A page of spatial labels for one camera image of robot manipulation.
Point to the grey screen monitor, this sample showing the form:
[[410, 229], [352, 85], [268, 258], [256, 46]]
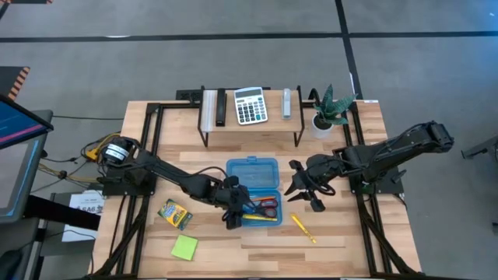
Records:
[[15, 183]]

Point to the white desk calculator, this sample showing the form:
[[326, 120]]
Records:
[[251, 106]]

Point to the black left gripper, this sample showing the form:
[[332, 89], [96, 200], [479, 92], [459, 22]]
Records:
[[232, 198]]

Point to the small white label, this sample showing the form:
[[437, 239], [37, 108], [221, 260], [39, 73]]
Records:
[[371, 101]]

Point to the black power strip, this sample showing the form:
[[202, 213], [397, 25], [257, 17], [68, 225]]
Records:
[[188, 95]]

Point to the potted plant in white pot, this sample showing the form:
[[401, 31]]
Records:
[[328, 109]]

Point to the yellow green crayon box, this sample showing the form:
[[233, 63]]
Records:
[[175, 214]]

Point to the black stand bar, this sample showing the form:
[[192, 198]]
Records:
[[62, 214]]

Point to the black chair seat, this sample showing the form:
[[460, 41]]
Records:
[[9, 266]]

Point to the black metal stand leg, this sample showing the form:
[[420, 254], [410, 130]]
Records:
[[482, 149]]

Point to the orange black hazard striped mat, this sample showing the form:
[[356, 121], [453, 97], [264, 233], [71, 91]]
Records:
[[13, 81]]

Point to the white stapler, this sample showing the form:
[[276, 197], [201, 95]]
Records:
[[286, 104]]

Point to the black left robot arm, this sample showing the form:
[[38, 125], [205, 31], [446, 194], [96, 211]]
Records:
[[175, 175]]

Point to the green sticky note pad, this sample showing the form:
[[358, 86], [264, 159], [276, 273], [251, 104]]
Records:
[[184, 247]]

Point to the wooden shelf with black legs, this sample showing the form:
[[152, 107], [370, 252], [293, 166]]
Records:
[[274, 124]]

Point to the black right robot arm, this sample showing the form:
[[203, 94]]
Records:
[[389, 153]]

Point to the black stapler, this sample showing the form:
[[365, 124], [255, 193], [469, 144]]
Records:
[[221, 109]]

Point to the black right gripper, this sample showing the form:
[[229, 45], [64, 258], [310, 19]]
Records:
[[321, 169]]

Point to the yellow pencil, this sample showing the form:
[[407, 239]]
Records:
[[303, 228]]

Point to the blue screen monitor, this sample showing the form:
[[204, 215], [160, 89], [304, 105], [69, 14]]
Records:
[[19, 122]]

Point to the black aluminium frame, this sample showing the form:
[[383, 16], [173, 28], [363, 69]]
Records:
[[153, 106]]

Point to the white printed paper sheet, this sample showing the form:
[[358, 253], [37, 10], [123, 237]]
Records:
[[83, 202]]

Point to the yellow highlighter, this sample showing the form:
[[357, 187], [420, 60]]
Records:
[[260, 218]]

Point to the blue translucent plastic pencil case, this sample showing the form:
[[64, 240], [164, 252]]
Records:
[[253, 173]]

